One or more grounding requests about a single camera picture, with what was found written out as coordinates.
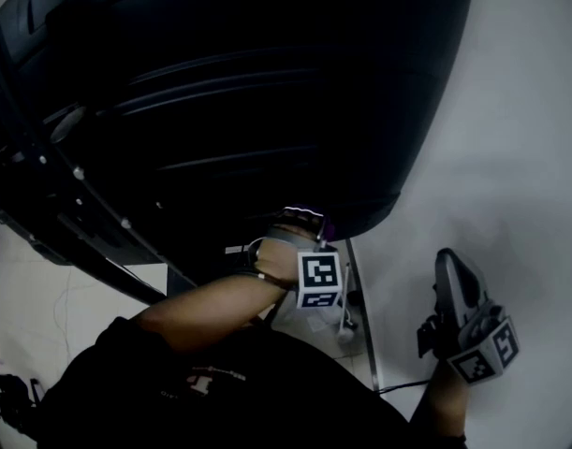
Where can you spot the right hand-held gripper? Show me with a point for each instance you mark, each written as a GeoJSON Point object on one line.
{"type": "Point", "coordinates": [482, 363]}

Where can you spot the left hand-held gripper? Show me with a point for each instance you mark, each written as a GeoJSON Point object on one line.
{"type": "Point", "coordinates": [318, 274]}

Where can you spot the purple cleaning cloth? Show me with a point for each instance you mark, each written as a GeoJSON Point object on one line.
{"type": "Point", "coordinates": [329, 227]}

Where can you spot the person's right forearm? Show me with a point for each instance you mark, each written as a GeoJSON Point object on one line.
{"type": "Point", "coordinates": [442, 400]}

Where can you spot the person's left forearm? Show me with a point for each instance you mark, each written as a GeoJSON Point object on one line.
{"type": "Point", "coordinates": [210, 311]}

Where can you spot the person's left hand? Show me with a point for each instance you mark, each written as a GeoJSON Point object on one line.
{"type": "Point", "coordinates": [278, 265]}

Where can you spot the person's black t-shirt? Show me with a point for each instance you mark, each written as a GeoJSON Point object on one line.
{"type": "Point", "coordinates": [243, 400]}

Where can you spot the black office chair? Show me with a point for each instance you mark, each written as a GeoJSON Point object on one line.
{"type": "Point", "coordinates": [9, 400]}

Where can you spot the thin grey metal rail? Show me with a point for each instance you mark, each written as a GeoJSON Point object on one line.
{"type": "Point", "coordinates": [362, 316]}

